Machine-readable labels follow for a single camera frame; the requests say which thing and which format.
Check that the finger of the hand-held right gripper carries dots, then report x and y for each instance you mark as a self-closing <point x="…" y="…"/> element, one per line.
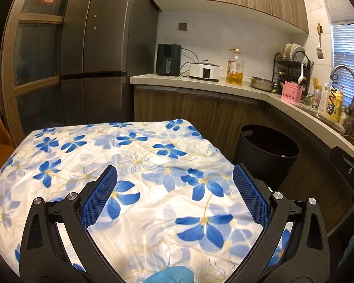
<point x="345" y="162"/>

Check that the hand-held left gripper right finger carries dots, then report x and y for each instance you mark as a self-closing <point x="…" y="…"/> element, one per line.
<point x="250" y="194"/>

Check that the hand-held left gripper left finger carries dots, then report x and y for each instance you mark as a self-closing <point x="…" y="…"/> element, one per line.
<point x="98" y="197"/>

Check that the black trash bin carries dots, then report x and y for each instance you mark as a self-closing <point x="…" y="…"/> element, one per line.
<point x="262" y="165"/>

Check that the person's left hand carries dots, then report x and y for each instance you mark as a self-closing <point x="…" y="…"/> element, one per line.
<point x="169" y="275"/>

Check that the small metal bowl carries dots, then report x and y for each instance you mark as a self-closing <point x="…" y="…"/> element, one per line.
<point x="350" y="138"/>

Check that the steel kitchen sink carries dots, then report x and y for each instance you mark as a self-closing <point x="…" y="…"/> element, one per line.
<point x="342" y="126"/>

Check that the yellow detergent bottle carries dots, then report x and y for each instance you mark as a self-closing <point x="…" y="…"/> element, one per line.
<point x="337" y="106"/>

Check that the green beer can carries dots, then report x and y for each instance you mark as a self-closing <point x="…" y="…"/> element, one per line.
<point x="314" y="102"/>

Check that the white plastic bottle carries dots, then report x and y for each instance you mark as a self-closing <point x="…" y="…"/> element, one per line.
<point x="323" y="98"/>

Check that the blue floral white cloth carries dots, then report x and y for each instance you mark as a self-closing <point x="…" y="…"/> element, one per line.
<point x="165" y="165"/>

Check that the yellow dish scrubber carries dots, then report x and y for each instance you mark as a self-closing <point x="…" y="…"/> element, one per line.
<point x="316" y="84"/>

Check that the pink utensil holder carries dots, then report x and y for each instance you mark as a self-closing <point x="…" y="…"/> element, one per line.
<point x="291" y="94"/>

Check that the steel kitchen faucet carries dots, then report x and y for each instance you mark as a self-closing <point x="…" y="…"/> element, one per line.
<point x="346" y="69"/>

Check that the white spoon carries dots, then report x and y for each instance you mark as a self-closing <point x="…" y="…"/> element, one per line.
<point x="301" y="75"/>

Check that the steel mixing bowl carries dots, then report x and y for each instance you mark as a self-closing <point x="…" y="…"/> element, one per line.
<point x="262" y="84"/>

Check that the black dish rack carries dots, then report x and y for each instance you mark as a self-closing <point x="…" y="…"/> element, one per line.
<point x="281" y="70"/>

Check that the kitchen counter with cabinets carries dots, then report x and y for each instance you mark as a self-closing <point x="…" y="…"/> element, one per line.
<point x="180" y="106"/>

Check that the hanging metal spatula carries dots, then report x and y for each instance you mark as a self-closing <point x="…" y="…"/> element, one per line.
<point x="320" y="51"/>

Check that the window blinds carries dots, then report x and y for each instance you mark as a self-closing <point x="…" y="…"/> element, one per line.
<point x="349" y="44"/>

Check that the white plate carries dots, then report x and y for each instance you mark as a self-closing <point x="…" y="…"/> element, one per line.
<point x="297" y="49"/>
<point x="285" y="50"/>

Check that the cooking oil bottle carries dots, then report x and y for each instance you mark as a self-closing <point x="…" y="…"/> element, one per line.
<point x="235" y="70"/>

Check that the white electric cooker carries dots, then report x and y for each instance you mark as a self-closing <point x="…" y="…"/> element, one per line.
<point x="205" y="72"/>

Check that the black air fryer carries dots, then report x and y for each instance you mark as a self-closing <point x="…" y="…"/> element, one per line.
<point x="168" y="60"/>

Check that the wooden glass door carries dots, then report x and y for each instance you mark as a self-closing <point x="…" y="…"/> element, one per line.
<point x="38" y="50"/>

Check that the dark grey refrigerator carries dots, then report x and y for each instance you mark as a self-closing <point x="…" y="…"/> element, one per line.
<point x="106" y="35"/>

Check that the dark wall socket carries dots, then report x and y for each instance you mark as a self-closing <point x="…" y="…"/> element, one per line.
<point x="182" y="26"/>

